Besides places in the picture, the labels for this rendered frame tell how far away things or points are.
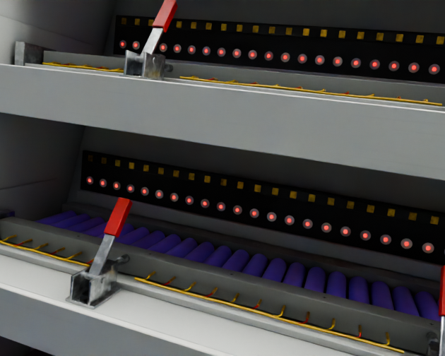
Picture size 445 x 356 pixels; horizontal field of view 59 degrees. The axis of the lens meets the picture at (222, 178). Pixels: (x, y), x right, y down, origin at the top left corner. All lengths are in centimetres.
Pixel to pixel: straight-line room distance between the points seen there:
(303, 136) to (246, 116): 5
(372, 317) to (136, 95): 26
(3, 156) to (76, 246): 14
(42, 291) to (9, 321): 4
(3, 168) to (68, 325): 22
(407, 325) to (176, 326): 18
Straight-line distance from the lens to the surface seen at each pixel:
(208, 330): 33
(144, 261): 39
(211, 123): 31
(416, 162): 30
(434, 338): 35
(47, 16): 55
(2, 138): 50
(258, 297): 36
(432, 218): 45
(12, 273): 41
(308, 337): 34
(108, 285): 36
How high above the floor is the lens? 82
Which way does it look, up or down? 6 degrees up
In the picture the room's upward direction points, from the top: 12 degrees clockwise
